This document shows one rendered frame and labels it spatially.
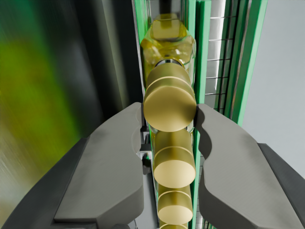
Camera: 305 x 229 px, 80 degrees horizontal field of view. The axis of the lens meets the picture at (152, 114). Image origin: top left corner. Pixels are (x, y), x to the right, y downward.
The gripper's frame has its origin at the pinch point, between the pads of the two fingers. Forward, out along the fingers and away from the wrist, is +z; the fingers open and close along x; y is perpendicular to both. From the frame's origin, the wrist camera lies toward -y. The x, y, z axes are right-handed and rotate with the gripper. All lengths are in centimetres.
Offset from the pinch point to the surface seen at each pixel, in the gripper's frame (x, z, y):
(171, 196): 0.6, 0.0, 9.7
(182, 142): 1.3, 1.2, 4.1
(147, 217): -5, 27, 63
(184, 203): 1.8, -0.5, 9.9
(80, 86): -11.7, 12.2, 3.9
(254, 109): 28, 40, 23
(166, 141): 0.0, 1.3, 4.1
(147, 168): -3.1, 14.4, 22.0
